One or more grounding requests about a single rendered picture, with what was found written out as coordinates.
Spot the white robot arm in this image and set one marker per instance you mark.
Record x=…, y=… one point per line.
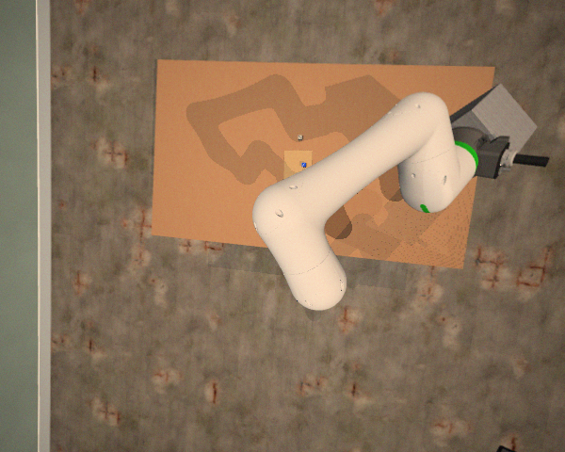
x=290, y=215

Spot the tan square mat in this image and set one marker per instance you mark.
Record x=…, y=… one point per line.
x=293, y=161

